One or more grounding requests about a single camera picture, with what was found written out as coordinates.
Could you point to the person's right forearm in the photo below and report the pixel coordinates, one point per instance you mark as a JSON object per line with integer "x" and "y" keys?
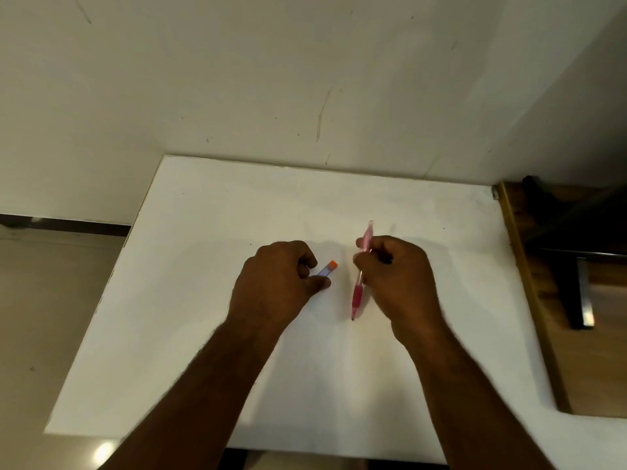
{"x": 475, "y": 406}

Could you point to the small tube with orange cap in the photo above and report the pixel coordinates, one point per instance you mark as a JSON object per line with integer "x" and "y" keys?
{"x": 328, "y": 268}

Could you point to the person's left forearm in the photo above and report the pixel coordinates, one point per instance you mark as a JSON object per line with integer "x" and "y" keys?
{"x": 196, "y": 401}

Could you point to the black metal stand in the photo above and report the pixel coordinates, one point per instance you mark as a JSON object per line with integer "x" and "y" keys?
{"x": 568, "y": 230}

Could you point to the person's right fingers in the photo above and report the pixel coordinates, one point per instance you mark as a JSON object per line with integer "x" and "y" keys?
{"x": 371, "y": 254}

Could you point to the person's left thumb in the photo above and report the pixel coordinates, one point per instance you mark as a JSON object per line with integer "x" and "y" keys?
{"x": 317, "y": 284}

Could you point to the person's left hand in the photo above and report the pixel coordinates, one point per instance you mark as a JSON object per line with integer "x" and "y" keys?
{"x": 274, "y": 288}

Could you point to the brown wooden table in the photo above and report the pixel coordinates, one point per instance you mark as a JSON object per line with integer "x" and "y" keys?
{"x": 563, "y": 347}

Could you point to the pink pen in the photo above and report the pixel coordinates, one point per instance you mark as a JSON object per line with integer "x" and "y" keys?
{"x": 358, "y": 294}

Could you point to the person's right hand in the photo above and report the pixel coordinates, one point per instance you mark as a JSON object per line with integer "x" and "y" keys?
{"x": 401, "y": 288}

